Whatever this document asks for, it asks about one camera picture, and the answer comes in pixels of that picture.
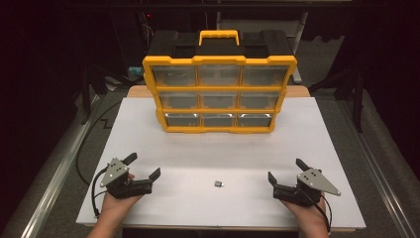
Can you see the person's left hand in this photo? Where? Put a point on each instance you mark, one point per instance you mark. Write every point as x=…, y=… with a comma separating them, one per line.
x=115, y=205

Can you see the person's right hand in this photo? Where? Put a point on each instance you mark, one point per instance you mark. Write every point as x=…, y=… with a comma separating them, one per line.
x=310, y=214

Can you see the clear plastic drawer bin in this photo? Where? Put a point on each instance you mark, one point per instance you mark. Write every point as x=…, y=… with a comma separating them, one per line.
x=218, y=120

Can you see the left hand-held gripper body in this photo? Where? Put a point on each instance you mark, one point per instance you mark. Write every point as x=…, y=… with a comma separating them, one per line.
x=115, y=173

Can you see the black stand legs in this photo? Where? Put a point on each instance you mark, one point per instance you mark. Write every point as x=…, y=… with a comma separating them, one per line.
x=87, y=95

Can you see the aluminium floor rail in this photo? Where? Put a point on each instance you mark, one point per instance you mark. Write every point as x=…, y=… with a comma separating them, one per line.
x=379, y=172
x=56, y=175

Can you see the yellow black organizer cabinet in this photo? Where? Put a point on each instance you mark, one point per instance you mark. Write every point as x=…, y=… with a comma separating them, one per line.
x=218, y=89

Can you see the grey metal stand post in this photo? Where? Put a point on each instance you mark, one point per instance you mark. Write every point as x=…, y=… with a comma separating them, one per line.
x=298, y=49

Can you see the rows of transparent drawers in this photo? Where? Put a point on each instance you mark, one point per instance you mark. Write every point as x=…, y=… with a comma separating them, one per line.
x=175, y=76

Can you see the teal object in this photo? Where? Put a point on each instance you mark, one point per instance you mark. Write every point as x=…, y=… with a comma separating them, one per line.
x=135, y=70

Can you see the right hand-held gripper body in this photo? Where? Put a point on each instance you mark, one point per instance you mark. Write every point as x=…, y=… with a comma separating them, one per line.
x=313, y=181

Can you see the small grey electronic component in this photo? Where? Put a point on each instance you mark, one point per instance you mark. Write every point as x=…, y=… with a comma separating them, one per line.
x=218, y=183

